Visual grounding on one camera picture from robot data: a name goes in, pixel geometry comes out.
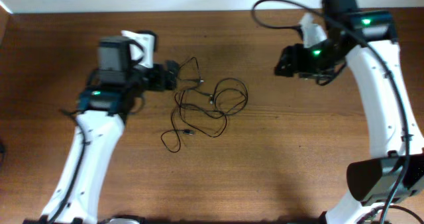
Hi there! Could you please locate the black usb cable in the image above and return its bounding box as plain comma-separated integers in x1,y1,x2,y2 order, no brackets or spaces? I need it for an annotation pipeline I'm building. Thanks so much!
170,77,249,139

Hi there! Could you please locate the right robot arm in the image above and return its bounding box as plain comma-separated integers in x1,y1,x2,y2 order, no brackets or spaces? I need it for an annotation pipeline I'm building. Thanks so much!
274,0,423,223

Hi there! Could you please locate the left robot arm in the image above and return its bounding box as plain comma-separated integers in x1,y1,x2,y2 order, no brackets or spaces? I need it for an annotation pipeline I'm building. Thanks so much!
36,30,178,223

